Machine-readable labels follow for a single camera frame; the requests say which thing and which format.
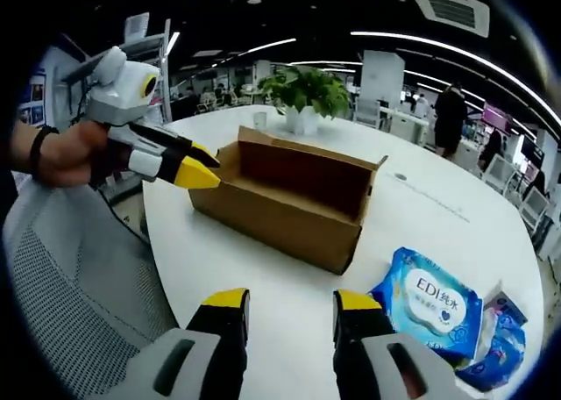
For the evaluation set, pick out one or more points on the wall poster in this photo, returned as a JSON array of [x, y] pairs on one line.
[[33, 97]]

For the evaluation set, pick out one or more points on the ceiling air vent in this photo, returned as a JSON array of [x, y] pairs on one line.
[[449, 9]]

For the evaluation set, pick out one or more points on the brown cardboard shoe box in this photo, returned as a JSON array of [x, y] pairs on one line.
[[285, 224]]

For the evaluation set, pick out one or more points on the blue patterned packet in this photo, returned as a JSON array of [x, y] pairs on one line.
[[499, 356]]

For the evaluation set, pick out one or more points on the white office chair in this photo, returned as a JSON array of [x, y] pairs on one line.
[[367, 112]]

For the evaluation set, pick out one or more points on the white pillar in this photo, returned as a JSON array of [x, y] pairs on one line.
[[382, 77]]

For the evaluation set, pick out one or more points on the long ceiling light strip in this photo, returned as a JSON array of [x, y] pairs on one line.
[[438, 44]]

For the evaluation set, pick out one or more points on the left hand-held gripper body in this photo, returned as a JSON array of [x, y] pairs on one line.
[[120, 93]]

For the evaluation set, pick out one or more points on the small clear cup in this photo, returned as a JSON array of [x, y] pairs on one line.
[[260, 121]]

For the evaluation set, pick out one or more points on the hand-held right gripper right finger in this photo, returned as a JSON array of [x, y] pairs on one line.
[[359, 330]]

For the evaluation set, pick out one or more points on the grey mesh office chair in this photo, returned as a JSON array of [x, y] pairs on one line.
[[66, 286]]

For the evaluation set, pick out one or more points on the round table grommet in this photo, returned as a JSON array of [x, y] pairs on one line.
[[400, 176]]

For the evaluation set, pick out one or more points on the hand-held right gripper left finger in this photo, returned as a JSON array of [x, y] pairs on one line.
[[219, 330]]

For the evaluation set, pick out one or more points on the black wristband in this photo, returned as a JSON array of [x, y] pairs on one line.
[[37, 150]]

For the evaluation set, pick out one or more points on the purple screen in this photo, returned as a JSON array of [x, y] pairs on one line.
[[497, 117]]

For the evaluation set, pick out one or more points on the dark purple small box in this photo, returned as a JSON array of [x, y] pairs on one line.
[[510, 305]]

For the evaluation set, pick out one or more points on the potted green plant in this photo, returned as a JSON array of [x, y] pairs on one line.
[[307, 93]]

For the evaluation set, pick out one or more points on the blue wet wipes pack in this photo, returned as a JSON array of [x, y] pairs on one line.
[[429, 303]]

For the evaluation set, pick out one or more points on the person's left hand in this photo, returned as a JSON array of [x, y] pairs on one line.
[[79, 154]]

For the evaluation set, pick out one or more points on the metal shelf rack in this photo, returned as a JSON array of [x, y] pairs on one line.
[[149, 44]]

